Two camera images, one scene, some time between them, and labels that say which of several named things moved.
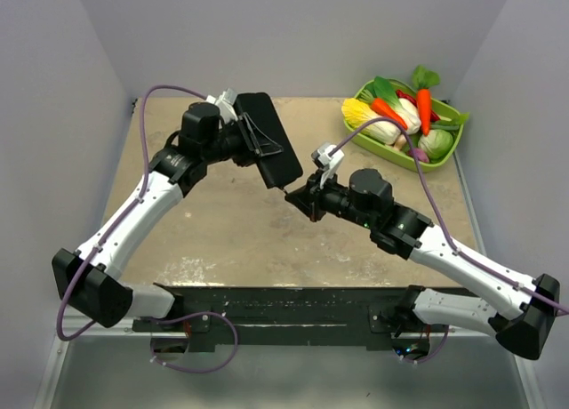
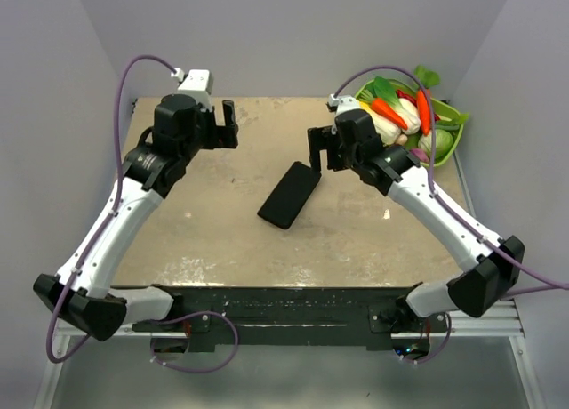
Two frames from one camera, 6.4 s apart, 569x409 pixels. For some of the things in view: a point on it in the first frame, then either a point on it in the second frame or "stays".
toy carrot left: x=380 y=107 stays
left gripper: x=253 y=142 to x=226 y=134
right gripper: x=310 y=201 to x=323 y=139
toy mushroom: x=401 y=140 stays
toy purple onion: x=420 y=154 stays
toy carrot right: x=423 y=79 stays
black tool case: x=283 y=167 to x=288 y=198
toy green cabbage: x=438 y=143 stays
